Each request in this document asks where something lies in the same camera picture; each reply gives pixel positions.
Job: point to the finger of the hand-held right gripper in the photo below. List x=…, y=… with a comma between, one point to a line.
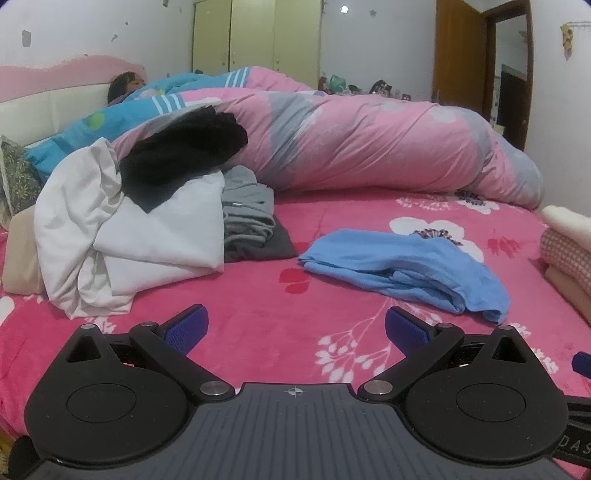
x=582, y=362

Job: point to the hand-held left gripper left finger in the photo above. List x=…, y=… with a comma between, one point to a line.
x=187, y=327

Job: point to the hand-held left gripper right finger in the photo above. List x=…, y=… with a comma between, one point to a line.
x=406, y=330

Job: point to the blue t-shirt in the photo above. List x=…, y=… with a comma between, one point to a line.
x=406, y=263

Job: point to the beige folded garment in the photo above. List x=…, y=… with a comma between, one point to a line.
x=572, y=295

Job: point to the white garment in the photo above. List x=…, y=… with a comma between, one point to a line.
x=157, y=240

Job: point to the pink floral fleece blanket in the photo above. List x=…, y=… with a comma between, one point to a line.
x=277, y=286

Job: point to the pink checked folded garment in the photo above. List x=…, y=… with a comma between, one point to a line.
x=565, y=254

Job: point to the dark grey garment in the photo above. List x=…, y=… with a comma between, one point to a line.
x=277, y=247

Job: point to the light grey garment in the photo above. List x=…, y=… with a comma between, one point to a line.
x=244, y=203

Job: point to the cream folded garment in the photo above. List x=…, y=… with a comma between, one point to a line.
x=570, y=224

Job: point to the beige pillow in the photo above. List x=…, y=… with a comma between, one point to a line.
x=23, y=258

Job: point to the black garment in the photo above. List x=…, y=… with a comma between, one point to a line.
x=184, y=147

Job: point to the pink and grey floral duvet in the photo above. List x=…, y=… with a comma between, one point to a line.
x=369, y=138

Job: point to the blue striped quilt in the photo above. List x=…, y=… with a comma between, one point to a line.
x=69, y=138

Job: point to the green patterned pillow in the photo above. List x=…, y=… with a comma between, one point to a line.
x=18, y=180

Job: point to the black handbag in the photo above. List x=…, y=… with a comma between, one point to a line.
x=381, y=87

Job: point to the green bag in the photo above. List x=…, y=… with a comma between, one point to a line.
x=339, y=83

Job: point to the pale yellow wardrobe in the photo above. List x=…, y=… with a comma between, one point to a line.
x=254, y=37

